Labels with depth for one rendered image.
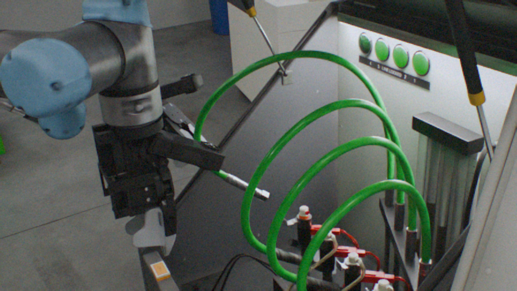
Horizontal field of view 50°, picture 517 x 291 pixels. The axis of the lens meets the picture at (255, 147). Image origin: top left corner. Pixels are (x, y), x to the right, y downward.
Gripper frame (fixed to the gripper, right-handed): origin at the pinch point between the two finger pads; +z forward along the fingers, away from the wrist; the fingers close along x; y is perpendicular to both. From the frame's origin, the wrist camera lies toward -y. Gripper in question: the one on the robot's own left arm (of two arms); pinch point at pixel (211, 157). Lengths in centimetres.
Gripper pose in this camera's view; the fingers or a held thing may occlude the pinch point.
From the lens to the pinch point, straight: 107.4
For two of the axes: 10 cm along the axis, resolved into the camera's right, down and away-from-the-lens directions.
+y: -7.0, 6.6, 2.8
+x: -1.8, 2.2, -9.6
